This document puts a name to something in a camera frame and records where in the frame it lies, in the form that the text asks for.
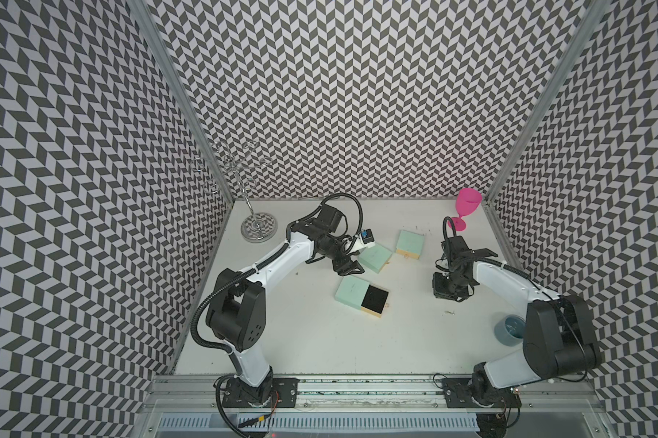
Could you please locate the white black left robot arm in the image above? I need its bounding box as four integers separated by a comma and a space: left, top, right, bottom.
190, 193, 372, 389

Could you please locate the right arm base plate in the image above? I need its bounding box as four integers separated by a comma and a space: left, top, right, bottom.
440, 378, 522, 410

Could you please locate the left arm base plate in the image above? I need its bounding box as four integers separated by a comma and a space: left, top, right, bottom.
221, 377, 299, 409

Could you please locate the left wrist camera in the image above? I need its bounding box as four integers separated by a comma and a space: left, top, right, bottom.
352, 229, 375, 252

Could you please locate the pink plastic wine glass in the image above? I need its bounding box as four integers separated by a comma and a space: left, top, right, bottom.
450, 188, 483, 232

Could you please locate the aluminium front rail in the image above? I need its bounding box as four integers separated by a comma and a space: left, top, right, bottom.
131, 374, 617, 437

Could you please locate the aluminium corner post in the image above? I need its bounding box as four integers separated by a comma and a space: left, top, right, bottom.
128, 0, 234, 204
485, 0, 611, 210

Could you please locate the grey-blue small bowl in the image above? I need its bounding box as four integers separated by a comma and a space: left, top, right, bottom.
493, 315, 526, 347

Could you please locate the aluminium right corner post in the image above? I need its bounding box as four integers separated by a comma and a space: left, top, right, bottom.
485, 0, 611, 210

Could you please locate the aluminium left corner post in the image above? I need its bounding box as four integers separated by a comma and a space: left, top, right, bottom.
128, 0, 234, 204

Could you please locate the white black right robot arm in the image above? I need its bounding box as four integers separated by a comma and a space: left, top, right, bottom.
432, 235, 604, 399

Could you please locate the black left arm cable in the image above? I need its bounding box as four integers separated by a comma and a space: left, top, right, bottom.
320, 192, 365, 242

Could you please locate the mint drawer-style jewelry box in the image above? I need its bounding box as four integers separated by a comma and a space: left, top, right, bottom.
396, 230, 426, 260

